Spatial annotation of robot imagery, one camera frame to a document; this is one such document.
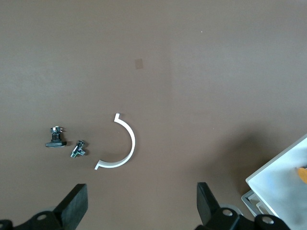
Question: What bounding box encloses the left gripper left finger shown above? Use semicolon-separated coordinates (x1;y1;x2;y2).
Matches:
23;183;89;230

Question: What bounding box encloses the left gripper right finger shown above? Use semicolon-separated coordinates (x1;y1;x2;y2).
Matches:
195;182;243;230

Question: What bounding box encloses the white drawer with dividers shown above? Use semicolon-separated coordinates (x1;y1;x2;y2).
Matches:
245;133;307;230

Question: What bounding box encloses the orange mushroom push button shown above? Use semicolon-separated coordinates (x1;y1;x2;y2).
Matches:
296;167;307;184

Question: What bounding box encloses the white drawer cabinet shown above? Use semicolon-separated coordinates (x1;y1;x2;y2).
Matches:
240;190;273;217

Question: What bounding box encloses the small metal switch part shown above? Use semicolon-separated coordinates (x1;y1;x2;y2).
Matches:
70;139;88;160

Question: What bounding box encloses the black flat-headed switch part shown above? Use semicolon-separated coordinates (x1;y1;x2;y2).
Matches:
45;126;68;149

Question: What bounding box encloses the white half ring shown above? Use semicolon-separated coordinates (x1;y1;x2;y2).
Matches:
94;112;137;171

